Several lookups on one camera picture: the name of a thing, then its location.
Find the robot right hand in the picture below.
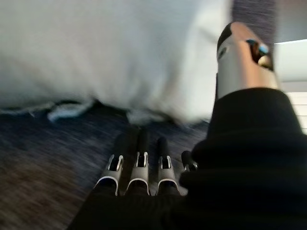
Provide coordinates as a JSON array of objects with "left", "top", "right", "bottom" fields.
[{"left": 68, "top": 21, "right": 307, "bottom": 230}]

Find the white fringed square cushion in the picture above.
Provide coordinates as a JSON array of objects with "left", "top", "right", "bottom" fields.
[{"left": 0, "top": 0, "right": 235, "bottom": 125}]

